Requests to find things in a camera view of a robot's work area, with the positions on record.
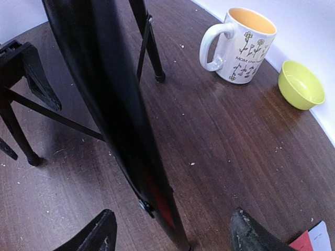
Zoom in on white floral mug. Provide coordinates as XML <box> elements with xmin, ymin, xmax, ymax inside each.
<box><xmin>199</xmin><ymin>7</ymin><xmax>277</xmax><ymax>85</ymax></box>

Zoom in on black music stand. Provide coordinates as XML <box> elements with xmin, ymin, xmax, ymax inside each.
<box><xmin>1</xmin><ymin>1</ymin><xmax>192</xmax><ymax>250</ymax></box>

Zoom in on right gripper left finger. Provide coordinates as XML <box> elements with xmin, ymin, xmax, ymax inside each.
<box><xmin>60</xmin><ymin>209</ymin><xmax>117</xmax><ymax>250</ymax></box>

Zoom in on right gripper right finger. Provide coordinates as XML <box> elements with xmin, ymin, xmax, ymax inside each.
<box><xmin>230</xmin><ymin>208</ymin><xmax>294</xmax><ymax>251</ymax></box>

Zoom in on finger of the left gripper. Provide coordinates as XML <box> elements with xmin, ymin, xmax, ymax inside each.
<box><xmin>1</xmin><ymin>40</ymin><xmax>62</xmax><ymax>110</ymax></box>

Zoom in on green bowl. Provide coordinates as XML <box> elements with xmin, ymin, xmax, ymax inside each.
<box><xmin>278</xmin><ymin>60</ymin><xmax>326</xmax><ymax>110</ymax></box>

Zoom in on white sheet music paper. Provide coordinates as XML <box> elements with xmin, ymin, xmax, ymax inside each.
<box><xmin>308</xmin><ymin>221</ymin><xmax>332</xmax><ymax>251</ymax></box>

